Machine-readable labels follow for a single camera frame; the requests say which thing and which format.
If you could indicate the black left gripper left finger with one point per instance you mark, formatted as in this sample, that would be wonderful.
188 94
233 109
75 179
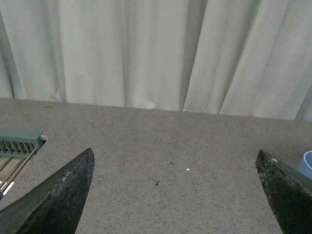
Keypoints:
54 206

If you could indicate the green chopstick holder rack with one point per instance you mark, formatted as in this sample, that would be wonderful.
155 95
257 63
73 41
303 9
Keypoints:
19 143

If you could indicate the blue plastic cup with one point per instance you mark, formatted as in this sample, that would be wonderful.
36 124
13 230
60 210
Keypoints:
305 164

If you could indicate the white pleated curtain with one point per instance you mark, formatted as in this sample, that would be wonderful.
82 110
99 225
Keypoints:
229 57

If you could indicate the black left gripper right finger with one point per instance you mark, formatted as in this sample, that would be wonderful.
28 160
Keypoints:
289 193

